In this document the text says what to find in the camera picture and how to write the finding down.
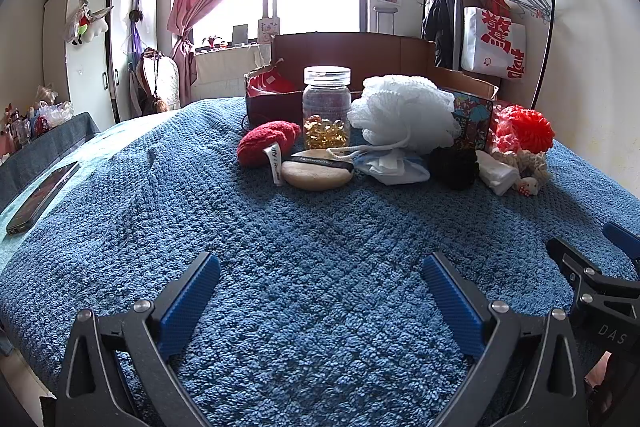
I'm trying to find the beige powder puff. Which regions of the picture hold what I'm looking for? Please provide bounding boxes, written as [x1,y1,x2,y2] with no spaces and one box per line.
[281,150,354,192]

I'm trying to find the colourful patterned tin box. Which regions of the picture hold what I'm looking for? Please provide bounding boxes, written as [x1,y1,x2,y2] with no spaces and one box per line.
[449,87,496,150]

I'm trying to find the hanging plush toy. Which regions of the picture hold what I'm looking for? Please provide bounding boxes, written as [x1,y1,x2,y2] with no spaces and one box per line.
[64,0,113,46]

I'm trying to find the black soft ball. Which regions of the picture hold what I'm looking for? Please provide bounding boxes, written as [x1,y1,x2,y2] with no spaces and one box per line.
[427,147,480,192]

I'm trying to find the dark hanging jacket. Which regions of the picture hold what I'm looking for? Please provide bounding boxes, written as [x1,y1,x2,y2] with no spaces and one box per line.
[422,0,463,70]

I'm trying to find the blue white tissue pack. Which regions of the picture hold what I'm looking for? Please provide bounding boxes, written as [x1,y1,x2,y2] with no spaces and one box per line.
[352,148,431,186]

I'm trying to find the white mesh bath pouf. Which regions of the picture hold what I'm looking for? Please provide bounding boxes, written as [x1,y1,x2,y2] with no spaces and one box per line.
[328,75,461,158]

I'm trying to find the cushioned chair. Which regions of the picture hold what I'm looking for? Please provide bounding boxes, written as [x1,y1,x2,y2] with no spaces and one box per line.
[128,48,181,117]

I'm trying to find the person right hand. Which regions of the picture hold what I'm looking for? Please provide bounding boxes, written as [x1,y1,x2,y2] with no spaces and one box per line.
[585,351,611,403]

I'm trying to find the white wardrobe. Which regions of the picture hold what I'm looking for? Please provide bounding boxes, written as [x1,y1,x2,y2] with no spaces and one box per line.
[42,0,157,131]

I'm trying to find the red mesh bath pouf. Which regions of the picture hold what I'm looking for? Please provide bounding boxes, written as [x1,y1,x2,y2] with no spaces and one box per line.
[487,105,555,154]

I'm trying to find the cardboard box red interior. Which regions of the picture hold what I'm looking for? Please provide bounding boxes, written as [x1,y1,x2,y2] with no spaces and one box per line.
[245,32,498,127]

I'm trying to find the black smartphone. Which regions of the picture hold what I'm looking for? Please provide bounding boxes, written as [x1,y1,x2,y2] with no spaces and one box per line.
[6,161,80,235]

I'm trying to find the white red paper bag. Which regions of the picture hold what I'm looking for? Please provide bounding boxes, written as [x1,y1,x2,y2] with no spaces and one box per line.
[461,8,526,80]

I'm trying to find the red knitted soft pouch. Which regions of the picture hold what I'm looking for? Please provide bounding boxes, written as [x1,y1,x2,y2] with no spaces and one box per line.
[236,120,302,168]

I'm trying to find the dark side table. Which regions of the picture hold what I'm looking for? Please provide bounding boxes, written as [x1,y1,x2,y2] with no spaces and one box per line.
[0,113,100,210]

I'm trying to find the beige fluffy scrunchie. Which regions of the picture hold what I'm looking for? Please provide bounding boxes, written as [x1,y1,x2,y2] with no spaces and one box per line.
[491,148,551,196]

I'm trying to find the blue knitted blanket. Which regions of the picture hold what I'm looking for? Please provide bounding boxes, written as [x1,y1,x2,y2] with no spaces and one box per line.
[1,98,639,426]

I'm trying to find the glass jar yellow beads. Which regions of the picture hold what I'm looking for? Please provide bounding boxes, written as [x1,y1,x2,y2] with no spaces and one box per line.
[302,66,352,150]

